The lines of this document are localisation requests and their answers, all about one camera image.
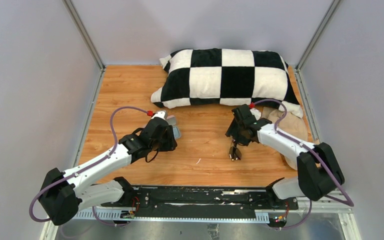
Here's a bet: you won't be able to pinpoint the pink glasses case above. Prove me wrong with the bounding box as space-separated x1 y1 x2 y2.
166 115 182 140

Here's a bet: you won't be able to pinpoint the dark aviator sunglasses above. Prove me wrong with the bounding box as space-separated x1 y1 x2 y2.
228 140 242 161

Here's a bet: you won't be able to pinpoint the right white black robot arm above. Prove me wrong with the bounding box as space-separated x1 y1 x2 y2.
226 104 345 209

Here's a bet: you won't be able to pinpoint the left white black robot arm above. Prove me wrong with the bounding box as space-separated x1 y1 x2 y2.
38 117 180 226

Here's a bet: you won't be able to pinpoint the beige crumpled cloth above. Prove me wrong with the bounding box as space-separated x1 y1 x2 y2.
261 106 322 170

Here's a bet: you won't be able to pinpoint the black white checkered pillow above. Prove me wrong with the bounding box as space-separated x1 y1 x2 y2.
150 48 304 118

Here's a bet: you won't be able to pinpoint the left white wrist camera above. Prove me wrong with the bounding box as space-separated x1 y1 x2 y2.
147 110 168 121

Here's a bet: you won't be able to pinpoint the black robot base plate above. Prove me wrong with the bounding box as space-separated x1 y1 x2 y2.
104 177 299 223

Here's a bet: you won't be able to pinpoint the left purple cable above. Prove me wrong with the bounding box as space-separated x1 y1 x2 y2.
28 106 153 228

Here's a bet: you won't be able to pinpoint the purple cable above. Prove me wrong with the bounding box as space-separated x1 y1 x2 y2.
249 98 355 231
28 106 153 228

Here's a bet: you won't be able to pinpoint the slotted aluminium rail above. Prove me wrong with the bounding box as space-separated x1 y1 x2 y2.
76 188 353 223

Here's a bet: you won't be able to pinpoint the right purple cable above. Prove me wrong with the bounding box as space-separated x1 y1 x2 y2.
249 98 355 231

